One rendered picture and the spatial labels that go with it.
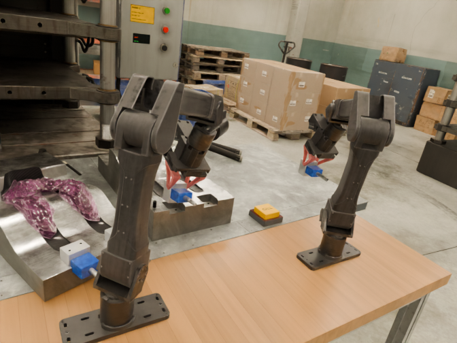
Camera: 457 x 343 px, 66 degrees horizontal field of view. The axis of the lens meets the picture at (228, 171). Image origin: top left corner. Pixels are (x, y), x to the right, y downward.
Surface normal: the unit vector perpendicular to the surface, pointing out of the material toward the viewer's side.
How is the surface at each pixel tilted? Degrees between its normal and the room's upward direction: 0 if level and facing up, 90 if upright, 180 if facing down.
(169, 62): 90
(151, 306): 0
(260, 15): 90
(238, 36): 90
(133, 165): 81
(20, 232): 29
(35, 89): 90
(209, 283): 0
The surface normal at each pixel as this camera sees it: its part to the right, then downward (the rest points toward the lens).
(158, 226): 0.56, 0.39
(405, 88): -0.88, 0.06
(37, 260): 0.14, -0.91
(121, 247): -0.34, 0.17
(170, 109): 0.92, 0.26
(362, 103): 0.04, -0.32
